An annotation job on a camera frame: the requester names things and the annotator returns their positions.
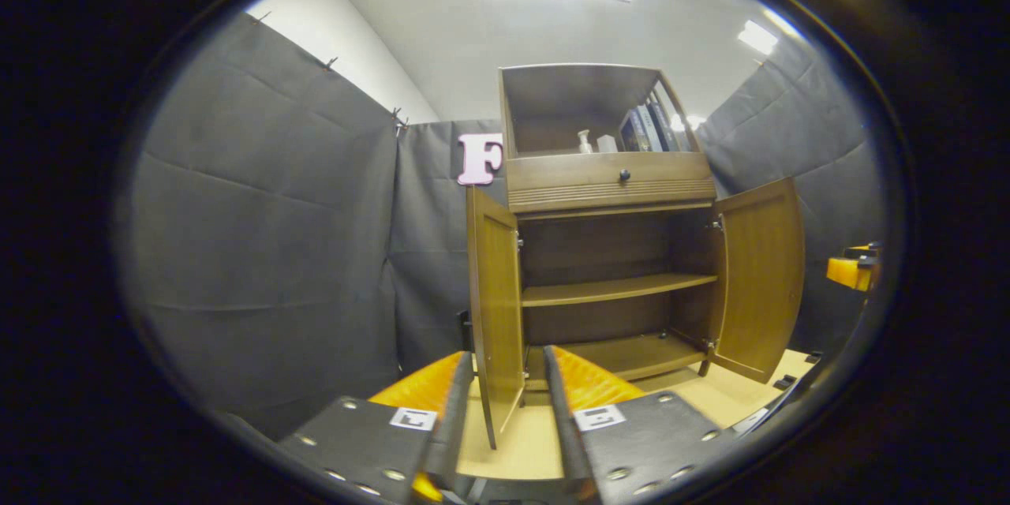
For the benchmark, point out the wooden cabinet door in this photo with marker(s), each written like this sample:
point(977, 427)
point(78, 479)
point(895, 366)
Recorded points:
point(497, 300)
point(761, 276)

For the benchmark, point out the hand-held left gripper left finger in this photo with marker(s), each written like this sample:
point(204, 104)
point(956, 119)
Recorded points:
point(458, 426)

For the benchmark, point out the small clear bottle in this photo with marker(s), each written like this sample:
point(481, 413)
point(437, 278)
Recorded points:
point(584, 144)

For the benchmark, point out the small white object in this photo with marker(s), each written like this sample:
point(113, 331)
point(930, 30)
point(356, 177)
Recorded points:
point(607, 144)

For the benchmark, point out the black backdrop cloth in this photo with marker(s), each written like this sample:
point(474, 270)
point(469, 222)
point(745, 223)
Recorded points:
point(260, 252)

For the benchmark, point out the wooden double-door shoe cabinet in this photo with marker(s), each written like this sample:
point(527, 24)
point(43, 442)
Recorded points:
point(584, 95)

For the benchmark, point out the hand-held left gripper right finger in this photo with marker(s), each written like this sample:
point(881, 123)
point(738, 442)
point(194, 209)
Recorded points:
point(559, 426)

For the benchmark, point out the thin grey book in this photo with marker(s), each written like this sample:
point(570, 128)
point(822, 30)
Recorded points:
point(634, 132)

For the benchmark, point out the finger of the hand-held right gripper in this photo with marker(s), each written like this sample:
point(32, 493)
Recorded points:
point(852, 270)

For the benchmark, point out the small ceiling light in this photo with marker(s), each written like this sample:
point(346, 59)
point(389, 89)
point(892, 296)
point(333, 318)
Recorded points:
point(757, 37)

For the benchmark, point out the light blue book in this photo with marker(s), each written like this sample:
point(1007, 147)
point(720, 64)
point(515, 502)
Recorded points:
point(652, 129)

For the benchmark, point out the wooden cabinet drawer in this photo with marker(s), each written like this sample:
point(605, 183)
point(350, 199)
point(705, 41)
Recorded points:
point(568, 173)

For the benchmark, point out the wooden inner cabinet shelf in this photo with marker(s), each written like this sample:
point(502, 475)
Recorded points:
point(615, 289)

